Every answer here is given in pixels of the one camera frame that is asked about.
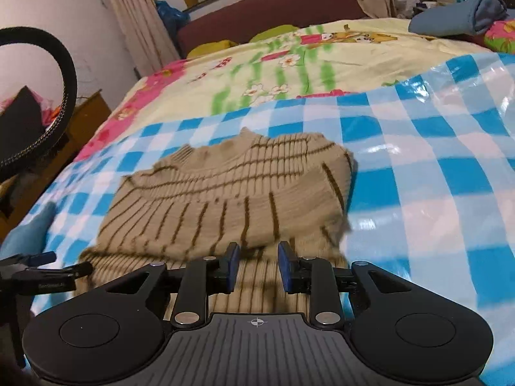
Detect beige brown-striped knit sweater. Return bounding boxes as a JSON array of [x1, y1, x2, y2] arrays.
[[78, 129, 356, 314]]

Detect wooden side cabinet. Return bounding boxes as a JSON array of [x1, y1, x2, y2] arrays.
[[1, 91, 111, 238]]

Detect blue white checkered plastic sheet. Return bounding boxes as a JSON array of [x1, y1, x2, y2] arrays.
[[38, 52, 514, 385]]

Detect yellow floral cartoon bedsheet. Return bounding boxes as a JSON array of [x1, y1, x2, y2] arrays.
[[77, 18, 514, 161]]

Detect yellow-green pillow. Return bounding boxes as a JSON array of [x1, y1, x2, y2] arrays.
[[187, 24, 299, 59]]

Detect blue plastic bag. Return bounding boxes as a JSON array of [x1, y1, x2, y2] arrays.
[[155, 0, 190, 38]]

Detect dark red headboard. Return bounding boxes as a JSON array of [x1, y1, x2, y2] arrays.
[[176, 0, 367, 55]]

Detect beige curtain left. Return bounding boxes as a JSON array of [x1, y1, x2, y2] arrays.
[[109, 0, 180, 76]]

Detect folded blue-grey cloth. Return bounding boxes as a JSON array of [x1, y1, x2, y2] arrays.
[[407, 0, 509, 38]]

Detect black looped cable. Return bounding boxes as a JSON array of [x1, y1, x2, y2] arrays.
[[0, 26, 79, 183]]

